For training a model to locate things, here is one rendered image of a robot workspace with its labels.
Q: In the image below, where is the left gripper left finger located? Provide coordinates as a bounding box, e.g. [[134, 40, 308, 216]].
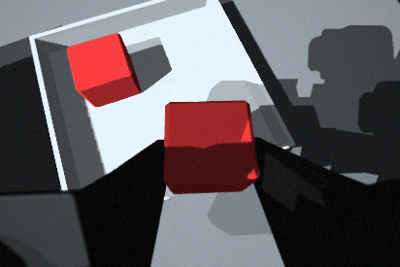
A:
[[0, 139, 166, 267]]

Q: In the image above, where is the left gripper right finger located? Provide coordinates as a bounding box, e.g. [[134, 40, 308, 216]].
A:
[[253, 137, 400, 267]]

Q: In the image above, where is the red block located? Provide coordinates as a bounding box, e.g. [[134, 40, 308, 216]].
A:
[[163, 100, 260, 194], [67, 33, 142, 108]]

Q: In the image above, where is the white open tray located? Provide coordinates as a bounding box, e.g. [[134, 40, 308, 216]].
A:
[[29, 0, 295, 189]]

